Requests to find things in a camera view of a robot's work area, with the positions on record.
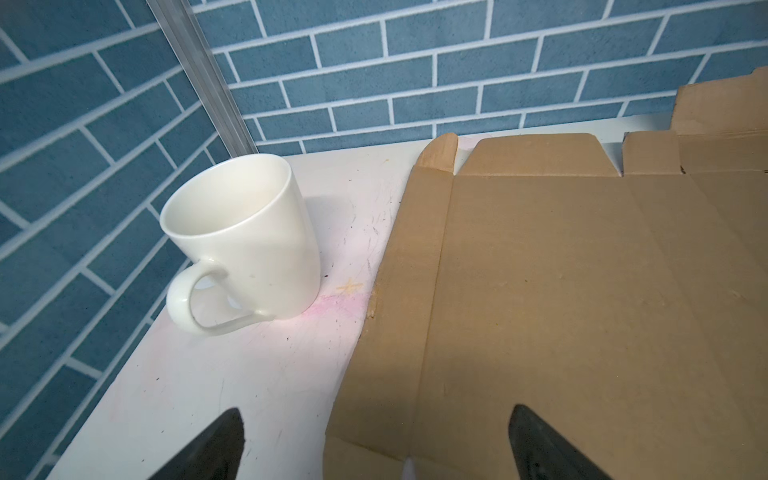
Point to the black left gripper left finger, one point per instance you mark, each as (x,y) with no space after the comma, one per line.
(215,453)

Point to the aluminium left corner post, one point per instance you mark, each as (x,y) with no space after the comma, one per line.
(185,36)

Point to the brown cardboard box sheet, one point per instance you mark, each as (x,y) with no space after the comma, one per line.
(726,106)
(624,308)

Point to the brown cardboard box lower sheet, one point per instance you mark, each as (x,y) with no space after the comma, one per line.
(726,106)

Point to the brown cardboard box top sheet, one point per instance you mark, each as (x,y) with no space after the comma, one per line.
(624,308)

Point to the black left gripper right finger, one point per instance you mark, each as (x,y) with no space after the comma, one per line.
(543,450)

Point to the white ceramic mug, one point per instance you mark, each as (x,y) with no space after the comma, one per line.
(244,224)

